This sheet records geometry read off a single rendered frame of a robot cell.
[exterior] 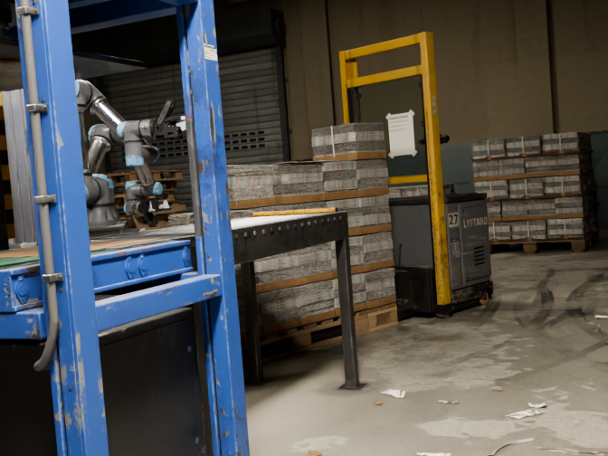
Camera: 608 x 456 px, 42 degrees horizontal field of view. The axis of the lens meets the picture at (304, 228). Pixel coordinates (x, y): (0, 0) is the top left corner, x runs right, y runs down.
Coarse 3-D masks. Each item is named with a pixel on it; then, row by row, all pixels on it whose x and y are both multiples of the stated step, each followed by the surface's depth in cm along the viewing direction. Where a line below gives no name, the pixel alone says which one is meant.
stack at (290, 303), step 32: (352, 224) 476; (288, 256) 437; (320, 256) 455; (352, 256) 475; (288, 288) 438; (320, 288) 455; (352, 288) 474; (288, 320) 437; (320, 320) 459; (288, 352) 435
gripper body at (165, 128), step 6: (156, 120) 327; (150, 126) 324; (156, 126) 326; (162, 126) 325; (168, 126) 322; (174, 126) 322; (156, 132) 326; (162, 132) 325; (168, 132) 322; (174, 132) 321; (180, 132) 326; (156, 138) 326; (162, 138) 326; (168, 138) 326; (174, 138) 329; (180, 138) 328
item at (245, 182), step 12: (228, 168) 414; (240, 168) 413; (252, 168) 419; (264, 168) 425; (228, 180) 414; (240, 180) 414; (252, 180) 420; (264, 180) 426; (228, 192) 414; (240, 192) 414; (252, 192) 420; (264, 192) 426
